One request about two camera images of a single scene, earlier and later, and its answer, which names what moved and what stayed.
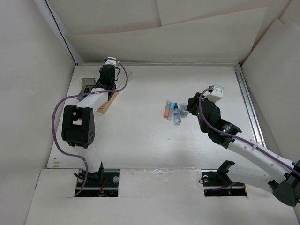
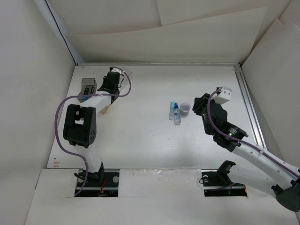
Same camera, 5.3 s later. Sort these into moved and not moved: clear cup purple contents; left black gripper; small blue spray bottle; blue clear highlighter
Moved: left black gripper
Not moved: clear cup purple contents; blue clear highlighter; small blue spray bottle
